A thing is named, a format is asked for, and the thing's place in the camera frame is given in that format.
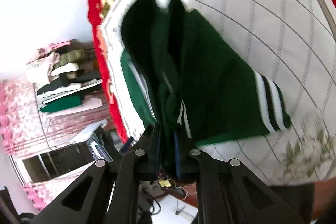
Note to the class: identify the white quilted bed sheet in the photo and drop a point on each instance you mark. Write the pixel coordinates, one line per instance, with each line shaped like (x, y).
(291, 42)

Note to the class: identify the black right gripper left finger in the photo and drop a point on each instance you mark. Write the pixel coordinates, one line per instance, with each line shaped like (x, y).
(107, 192)

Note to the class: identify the pile of folded clothes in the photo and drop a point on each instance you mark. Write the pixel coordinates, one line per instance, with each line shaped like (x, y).
(63, 69)

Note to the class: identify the red floral blanket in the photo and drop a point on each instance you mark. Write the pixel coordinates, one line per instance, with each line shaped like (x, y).
(97, 12)

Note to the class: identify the folded green garment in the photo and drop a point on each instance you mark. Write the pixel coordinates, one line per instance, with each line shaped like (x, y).
(64, 103)

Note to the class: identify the white cloth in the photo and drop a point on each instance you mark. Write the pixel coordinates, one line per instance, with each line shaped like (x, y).
(87, 132)

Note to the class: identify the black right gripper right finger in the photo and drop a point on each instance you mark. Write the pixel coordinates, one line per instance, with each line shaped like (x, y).
(227, 191)

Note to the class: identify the green cream varsity jacket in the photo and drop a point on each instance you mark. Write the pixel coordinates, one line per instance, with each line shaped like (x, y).
(182, 76)

